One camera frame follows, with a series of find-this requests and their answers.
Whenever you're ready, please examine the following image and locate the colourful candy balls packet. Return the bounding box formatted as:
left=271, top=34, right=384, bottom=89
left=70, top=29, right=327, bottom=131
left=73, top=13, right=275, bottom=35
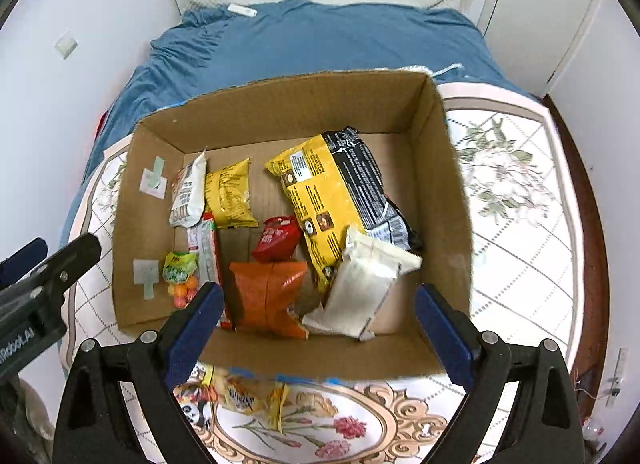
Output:
left=161, top=250, right=201, bottom=310

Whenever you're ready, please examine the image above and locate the large yellow black snack bag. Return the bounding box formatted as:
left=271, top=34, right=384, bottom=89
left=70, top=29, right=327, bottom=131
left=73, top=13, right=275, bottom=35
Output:
left=265, top=126, right=424, bottom=295

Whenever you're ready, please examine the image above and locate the brown white snack packet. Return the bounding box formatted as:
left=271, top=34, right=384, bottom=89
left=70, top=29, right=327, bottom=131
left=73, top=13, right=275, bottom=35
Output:
left=169, top=146, right=209, bottom=229

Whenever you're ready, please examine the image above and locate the white door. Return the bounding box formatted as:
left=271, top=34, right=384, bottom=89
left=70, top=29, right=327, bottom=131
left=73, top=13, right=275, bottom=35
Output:
left=475, top=0, right=602, bottom=98

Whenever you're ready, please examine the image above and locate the red white striped snack packet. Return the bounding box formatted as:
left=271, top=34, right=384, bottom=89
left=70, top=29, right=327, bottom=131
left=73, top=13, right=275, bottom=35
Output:
left=187, top=212, right=235, bottom=331

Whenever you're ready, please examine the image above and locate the white wall switch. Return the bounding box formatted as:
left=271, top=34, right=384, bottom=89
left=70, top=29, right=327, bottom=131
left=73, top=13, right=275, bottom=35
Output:
left=54, top=32, right=79, bottom=60

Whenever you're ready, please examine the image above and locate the small yellow snack packet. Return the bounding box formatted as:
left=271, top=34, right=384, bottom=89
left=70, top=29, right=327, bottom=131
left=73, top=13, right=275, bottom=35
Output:
left=204, top=158, right=260, bottom=229

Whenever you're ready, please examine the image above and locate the small red snack packet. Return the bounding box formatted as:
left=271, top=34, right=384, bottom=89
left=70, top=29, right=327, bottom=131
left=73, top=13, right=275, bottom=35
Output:
left=251, top=215, right=302, bottom=264

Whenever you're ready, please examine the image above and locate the cardboard box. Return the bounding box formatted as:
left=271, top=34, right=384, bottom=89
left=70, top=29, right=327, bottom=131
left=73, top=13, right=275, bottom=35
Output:
left=111, top=69, right=474, bottom=383

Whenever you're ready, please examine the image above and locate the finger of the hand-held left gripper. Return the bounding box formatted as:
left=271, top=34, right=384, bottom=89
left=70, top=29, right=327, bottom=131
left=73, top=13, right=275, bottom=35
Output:
left=0, top=238, right=50, bottom=290
left=0, top=232, right=103, bottom=307

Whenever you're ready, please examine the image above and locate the panda print snack packet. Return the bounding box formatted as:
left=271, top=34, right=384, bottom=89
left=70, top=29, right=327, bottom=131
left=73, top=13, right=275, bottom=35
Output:
left=174, top=363, right=217, bottom=441

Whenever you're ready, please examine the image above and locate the floral diamond printed blanket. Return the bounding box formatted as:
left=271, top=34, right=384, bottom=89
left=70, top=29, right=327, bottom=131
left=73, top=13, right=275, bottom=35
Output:
left=65, top=81, right=594, bottom=464

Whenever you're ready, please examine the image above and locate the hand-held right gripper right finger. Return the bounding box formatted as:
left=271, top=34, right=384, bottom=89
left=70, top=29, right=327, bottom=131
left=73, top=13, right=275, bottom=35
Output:
left=414, top=284, right=587, bottom=464

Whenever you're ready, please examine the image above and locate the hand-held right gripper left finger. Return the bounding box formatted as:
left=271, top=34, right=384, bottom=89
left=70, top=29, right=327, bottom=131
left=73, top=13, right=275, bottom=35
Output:
left=52, top=282, right=226, bottom=464

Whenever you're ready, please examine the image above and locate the white translucent snack packet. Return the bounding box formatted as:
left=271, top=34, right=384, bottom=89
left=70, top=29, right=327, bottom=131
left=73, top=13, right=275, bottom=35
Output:
left=301, top=225, right=424, bottom=343

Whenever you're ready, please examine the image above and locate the beige round-crackers snack packet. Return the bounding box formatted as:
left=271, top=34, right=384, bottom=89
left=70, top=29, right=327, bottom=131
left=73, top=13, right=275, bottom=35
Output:
left=210, top=366, right=292, bottom=436

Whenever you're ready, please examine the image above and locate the white wall socket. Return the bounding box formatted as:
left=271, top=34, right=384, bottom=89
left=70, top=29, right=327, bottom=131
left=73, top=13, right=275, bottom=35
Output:
left=602, top=346, right=631, bottom=408

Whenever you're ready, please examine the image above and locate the orange snack packet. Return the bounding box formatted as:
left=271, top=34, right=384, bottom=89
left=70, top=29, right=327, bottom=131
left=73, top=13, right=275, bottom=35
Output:
left=229, top=260, right=310, bottom=340

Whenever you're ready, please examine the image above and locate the blue bed sheet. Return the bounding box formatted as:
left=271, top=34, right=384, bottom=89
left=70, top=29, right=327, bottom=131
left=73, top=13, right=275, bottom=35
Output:
left=60, top=0, right=539, bottom=245

